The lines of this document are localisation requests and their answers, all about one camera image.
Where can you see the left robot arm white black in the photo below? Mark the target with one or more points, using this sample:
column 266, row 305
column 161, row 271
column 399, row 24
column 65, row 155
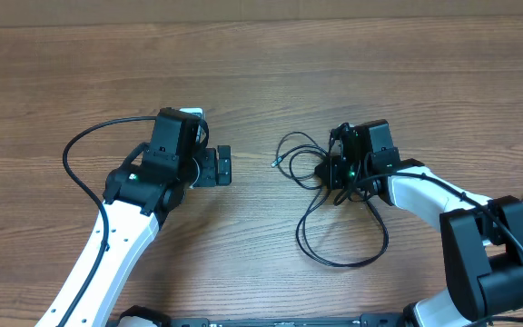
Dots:
column 138, row 195

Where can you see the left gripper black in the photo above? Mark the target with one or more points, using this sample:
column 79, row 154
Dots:
column 209, row 176

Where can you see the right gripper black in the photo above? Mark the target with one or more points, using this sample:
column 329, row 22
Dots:
column 330, row 166

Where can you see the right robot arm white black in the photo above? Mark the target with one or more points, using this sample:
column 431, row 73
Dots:
column 482, row 238

